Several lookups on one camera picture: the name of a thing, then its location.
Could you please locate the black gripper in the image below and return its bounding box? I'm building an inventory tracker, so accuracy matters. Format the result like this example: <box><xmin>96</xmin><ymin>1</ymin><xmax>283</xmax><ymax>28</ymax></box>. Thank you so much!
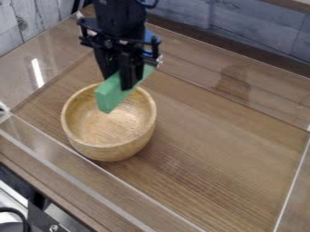
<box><xmin>79</xmin><ymin>17</ymin><xmax>162</xmax><ymax>91</ymax></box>

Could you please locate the green rectangular block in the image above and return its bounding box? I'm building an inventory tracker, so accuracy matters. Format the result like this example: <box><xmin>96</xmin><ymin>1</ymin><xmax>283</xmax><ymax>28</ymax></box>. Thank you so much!
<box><xmin>95</xmin><ymin>64</ymin><xmax>155</xmax><ymax>113</ymax></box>

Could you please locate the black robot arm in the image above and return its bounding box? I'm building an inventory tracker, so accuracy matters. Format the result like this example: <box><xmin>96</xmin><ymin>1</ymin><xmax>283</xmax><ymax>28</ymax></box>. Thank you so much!
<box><xmin>78</xmin><ymin>0</ymin><xmax>162</xmax><ymax>91</ymax></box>

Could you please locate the round wooden bowl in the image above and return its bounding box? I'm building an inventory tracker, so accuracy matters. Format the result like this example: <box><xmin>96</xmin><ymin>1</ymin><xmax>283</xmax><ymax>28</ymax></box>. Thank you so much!
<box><xmin>60</xmin><ymin>83</ymin><xmax>158</xmax><ymax>162</ymax></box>

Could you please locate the clear acrylic tray wall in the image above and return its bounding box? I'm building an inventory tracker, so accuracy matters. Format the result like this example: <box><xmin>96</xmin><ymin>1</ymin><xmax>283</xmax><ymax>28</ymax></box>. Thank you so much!
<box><xmin>0</xmin><ymin>18</ymin><xmax>310</xmax><ymax>232</ymax></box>

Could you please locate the black metal table bracket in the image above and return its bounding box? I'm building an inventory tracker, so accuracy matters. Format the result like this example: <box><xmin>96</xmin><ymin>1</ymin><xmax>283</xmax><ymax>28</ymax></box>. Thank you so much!
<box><xmin>28</xmin><ymin>192</ymin><xmax>60</xmax><ymax>232</ymax></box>

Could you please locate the black cable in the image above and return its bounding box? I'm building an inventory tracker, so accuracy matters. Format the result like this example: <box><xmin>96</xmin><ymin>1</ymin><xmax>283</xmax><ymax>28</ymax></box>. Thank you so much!
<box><xmin>0</xmin><ymin>207</ymin><xmax>32</xmax><ymax>232</ymax></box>

